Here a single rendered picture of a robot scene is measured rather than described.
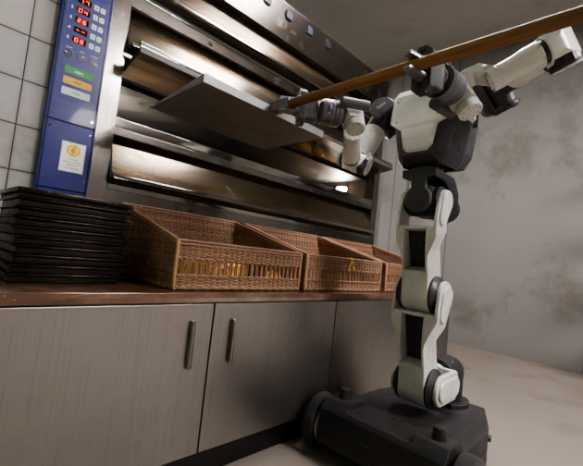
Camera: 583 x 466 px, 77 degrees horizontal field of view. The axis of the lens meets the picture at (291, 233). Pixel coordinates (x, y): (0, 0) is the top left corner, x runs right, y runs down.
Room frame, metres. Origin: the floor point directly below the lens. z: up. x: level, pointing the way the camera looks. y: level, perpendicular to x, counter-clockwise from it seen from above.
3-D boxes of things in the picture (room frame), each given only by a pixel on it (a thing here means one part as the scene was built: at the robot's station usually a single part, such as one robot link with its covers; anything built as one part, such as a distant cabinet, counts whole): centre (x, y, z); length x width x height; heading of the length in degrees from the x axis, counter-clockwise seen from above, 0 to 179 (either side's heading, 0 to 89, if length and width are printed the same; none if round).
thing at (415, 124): (1.40, -0.52, 1.27); 0.34 x 0.30 x 0.36; 41
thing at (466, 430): (1.44, -0.56, 0.19); 0.64 x 0.52 x 0.33; 135
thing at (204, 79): (1.36, 0.24, 1.21); 0.55 x 0.36 x 0.03; 135
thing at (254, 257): (1.43, 0.30, 0.72); 0.56 x 0.49 x 0.28; 136
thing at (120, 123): (2.04, 0.10, 1.16); 1.80 x 0.06 x 0.04; 134
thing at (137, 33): (2.02, 0.08, 1.54); 1.79 x 0.11 x 0.19; 134
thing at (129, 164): (2.02, 0.08, 1.02); 1.79 x 0.11 x 0.19; 134
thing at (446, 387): (1.46, -0.58, 0.28); 0.21 x 0.20 x 0.13; 135
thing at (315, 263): (1.84, -0.12, 0.72); 0.56 x 0.49 x 0.28; 133
